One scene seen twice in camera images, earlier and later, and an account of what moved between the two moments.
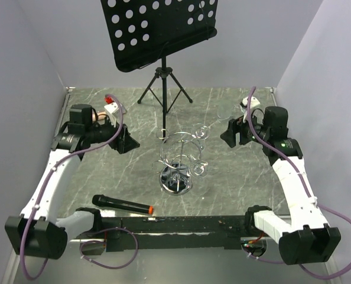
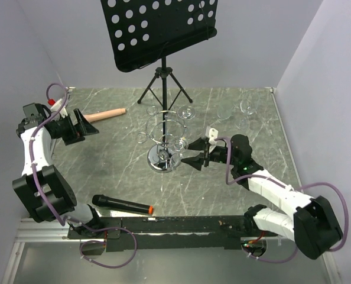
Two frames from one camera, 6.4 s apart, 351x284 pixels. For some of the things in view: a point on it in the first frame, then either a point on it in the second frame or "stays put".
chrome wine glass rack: (179, 151) -> (162, 127)
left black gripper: (123, 142) -> (84, 128)
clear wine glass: (199, 168) -> (180, 145)
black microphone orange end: (101, 200) stays put
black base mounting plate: (176, 233) stays put
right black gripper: (236, 126) -> (197, 161)
